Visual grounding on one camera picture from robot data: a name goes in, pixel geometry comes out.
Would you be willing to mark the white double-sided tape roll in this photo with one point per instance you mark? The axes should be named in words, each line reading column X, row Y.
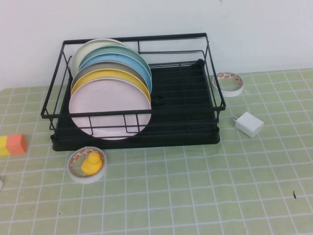
column 85, row 180
column 228, row 93

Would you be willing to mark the cream plate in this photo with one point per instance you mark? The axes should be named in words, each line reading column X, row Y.
column 78, row 56

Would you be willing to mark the pink plate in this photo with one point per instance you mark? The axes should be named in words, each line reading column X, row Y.
column 107, row 98

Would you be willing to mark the yellow block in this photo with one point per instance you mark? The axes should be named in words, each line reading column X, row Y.
column 3, row 147

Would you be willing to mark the yellow plate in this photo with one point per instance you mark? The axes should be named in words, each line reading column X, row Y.
column 110, row 73

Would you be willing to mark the green plate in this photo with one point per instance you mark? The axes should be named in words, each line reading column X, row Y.
column 115, row 49

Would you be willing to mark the yellow rubber duck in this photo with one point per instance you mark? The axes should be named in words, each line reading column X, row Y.
column 90, row 166

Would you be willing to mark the green checked tablecloth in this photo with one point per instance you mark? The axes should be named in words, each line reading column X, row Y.
column 195, row 195

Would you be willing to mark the blue plate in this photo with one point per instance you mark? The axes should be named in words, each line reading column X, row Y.
column 117, row 58

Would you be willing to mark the orange block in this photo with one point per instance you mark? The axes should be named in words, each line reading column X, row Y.
column 16, row 144

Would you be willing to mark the white USB wall charger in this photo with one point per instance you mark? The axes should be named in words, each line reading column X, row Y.
column 249, row 123

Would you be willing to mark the grey plate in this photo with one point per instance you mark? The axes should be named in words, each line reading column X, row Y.
column 97, row 67

